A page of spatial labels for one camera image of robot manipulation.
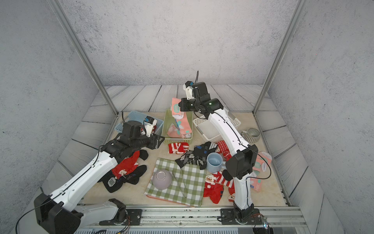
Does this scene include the black blue sport sock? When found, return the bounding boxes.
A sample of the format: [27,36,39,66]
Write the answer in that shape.
[193,141,218,158]

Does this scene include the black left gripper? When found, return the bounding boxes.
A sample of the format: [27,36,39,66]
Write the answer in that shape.
[130,131,166,152]

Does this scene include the red snowflake sock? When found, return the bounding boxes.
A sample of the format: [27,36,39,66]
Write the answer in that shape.
[203,182,224,204]

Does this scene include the grey striped ceramic mug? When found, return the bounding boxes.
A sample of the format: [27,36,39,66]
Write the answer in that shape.
[241,128,261,144]

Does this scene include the green white checkered cloth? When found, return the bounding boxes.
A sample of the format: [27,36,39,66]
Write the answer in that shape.
[144,158,206,207]

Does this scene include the metal base rail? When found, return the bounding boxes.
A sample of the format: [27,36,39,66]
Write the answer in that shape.
[77,205,310,234]

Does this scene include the black sock with white label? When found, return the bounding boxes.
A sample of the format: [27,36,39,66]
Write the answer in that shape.
[98,165,147,193]

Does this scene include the lilac ceramic bowl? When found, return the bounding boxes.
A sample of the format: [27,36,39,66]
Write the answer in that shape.
[152,169,172,190]

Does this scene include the red white striped Santa sock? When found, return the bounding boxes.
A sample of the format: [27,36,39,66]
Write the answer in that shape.
[205,172,234,188]

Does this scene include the right aluminium frame post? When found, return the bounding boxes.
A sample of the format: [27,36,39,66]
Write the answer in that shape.
[252,0,307,116]

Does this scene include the white plastic basket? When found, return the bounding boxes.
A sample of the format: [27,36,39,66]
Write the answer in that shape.
[193,108,241,142]

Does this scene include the black grey striped sock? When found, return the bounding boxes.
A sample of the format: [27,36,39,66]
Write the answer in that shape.
[175,151,207,170]

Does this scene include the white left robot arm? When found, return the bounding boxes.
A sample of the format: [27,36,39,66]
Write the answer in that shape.
[34,134,165,234]

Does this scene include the red Santa Christmas sock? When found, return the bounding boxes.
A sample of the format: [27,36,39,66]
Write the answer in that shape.
[112,151,140,179]

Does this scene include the light green plastic basket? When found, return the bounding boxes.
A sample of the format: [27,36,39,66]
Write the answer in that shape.
[162,109,193,144]

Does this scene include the pink sock with teal leaves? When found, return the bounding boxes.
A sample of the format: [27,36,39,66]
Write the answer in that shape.
[170,97,192,138]

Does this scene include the light blue plastic basket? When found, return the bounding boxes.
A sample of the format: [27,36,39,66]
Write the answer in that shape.
[124,111,164,135]

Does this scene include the light blue ceramic mug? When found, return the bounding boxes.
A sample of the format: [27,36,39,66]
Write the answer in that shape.
[206,153,226,174]

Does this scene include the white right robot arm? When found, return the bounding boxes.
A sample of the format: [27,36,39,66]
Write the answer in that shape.
[178,98,258,220]

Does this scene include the pink sock with blue text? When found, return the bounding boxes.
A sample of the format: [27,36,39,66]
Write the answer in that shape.
[250,178,262,192]

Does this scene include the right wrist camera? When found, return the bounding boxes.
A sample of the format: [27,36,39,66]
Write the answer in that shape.
[183,81,211,102]

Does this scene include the pink white ribbed sock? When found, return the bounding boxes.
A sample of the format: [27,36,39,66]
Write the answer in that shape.
[167,124,182,138]

